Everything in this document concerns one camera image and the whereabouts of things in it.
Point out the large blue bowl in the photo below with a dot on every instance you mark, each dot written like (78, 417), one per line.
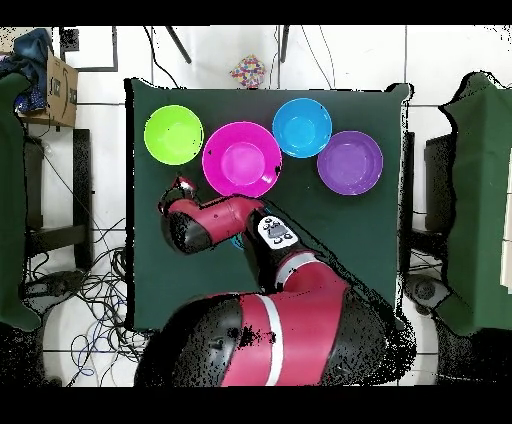
(302, 128)

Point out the large pink bowl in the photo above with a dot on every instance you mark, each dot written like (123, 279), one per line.
(240, 160)

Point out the dark green table cloth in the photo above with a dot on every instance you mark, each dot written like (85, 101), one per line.
(176, 264)

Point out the multicoloured bundle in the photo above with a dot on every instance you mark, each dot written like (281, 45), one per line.
(248, 70)

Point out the purple bowl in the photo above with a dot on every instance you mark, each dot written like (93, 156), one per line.
(350, 163)

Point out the black bench frame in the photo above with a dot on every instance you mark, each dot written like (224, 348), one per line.
(82, 192)

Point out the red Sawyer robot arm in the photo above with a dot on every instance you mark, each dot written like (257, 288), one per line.
(272, 328)

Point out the small light blue bowl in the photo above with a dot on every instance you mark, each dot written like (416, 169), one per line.
(238, 241)

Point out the large green bowl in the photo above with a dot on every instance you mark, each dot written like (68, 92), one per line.
(174, 134)

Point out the green cloth covered table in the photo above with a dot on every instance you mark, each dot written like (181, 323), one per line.
(480, 200)
(12, 200)

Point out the blue cloth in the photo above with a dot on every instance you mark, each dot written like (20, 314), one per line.
(32, 48)

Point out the cardboard box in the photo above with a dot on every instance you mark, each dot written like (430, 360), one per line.
(60, 88)

